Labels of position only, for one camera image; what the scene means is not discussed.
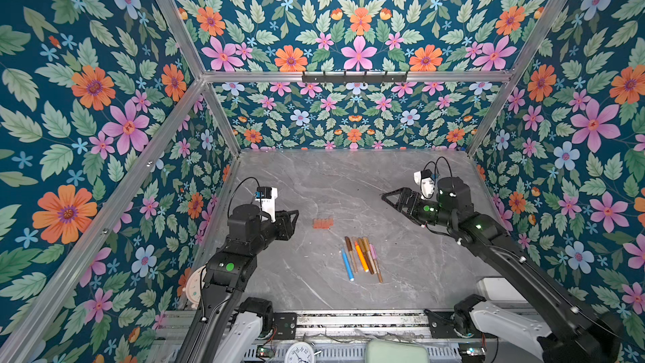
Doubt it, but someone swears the white square box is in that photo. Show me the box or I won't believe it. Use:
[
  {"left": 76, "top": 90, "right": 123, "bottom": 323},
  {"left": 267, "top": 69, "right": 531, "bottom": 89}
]
[{"left": 476, "top": 277, "right": 527, "bottom": 304}]

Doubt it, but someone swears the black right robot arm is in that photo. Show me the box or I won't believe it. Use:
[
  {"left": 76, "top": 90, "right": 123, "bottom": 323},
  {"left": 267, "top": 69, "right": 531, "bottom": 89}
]
[{"left": 381, "top": 176, "right": 624, "bottom": 362}]

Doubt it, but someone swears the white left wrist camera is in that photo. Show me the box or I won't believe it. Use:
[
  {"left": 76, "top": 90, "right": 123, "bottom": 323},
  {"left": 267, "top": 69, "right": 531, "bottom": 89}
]
[{"left": 255, "top": 186, "right": 278, "bottom": 223}]

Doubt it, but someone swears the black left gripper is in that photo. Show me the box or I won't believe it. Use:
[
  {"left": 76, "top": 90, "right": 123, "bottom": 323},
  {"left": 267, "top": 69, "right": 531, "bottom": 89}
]
[{"left": 244, "top": 207, "right": 299, "bottom": 256}]

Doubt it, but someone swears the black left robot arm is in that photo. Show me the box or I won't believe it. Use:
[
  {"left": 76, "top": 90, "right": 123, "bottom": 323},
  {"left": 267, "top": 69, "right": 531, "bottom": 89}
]
[{"left": 176, "top": 203, "right": 299, "bottom": 362}]

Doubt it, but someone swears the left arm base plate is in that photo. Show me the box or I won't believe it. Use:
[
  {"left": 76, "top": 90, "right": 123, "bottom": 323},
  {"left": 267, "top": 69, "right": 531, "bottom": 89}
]
[{"left": 230, "top": 297, "right": 298, "bottom": 340}]

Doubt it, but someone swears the blue highlighter pen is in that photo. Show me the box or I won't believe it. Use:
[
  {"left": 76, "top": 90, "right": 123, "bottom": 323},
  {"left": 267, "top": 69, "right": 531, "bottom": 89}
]
[{"left": 341, "top": 249, "right": 354, "bottom": 282}]

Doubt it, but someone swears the brown cap beige marker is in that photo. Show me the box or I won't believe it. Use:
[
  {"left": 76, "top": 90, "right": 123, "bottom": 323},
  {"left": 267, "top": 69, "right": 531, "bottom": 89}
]
[{"left": 344, "top": 236, "right": 358, "bottom": 273}]

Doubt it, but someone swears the orange highlighter right group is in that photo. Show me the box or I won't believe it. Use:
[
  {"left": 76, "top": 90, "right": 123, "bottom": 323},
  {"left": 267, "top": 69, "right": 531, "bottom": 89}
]
[{"left": 352, "top": 238, "right": 369, "bottom": 272}]

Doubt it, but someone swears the white alarm clock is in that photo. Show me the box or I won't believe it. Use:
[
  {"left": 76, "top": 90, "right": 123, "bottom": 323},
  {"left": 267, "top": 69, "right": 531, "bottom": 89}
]
[{"left": 284, "top": 341, "right": 316, "bottom": 363}]

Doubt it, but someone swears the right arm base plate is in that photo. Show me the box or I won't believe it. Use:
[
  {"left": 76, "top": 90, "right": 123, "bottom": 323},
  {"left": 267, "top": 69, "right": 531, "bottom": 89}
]
[{"left": 423, "top": 294, "right": 497, "bottom": 339}]

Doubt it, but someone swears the dark brown marker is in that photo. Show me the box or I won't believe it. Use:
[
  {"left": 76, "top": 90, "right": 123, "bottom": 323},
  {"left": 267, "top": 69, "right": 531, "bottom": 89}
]
[{"left": 358, "top": 237, "right": 375, "bottom": 275}]

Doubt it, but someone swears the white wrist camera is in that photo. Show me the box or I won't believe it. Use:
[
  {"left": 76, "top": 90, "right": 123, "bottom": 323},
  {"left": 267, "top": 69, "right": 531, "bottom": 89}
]
[
  {"left": 255, "top": 186, "right": 278, "bottom": 223},
  {"left": 413, "top": 169, "right": 436, "bottom": 200}
]

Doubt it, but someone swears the pale green box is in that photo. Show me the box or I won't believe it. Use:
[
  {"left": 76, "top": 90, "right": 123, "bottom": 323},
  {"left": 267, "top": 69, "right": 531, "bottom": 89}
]
[{"left": 364, "top": 339, "right": 429, "bottom": 363}]

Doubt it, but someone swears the beige round timer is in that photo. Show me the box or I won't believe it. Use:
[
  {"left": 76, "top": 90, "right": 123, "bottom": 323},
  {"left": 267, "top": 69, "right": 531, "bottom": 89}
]
[{"left": 184, "top": 266, "right": 206, "bottom": 309}]

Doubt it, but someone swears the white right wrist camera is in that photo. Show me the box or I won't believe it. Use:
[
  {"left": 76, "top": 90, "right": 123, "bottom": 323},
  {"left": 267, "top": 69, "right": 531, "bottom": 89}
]
[{"left": 413, "top": 169, "right": 436, "bottom": 200}]

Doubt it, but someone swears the black hook rail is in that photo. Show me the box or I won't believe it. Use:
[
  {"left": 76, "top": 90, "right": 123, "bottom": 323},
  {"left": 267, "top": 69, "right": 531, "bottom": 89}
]
[{"left": 301, "top": 71, "right": 408, "bottom": 85}]

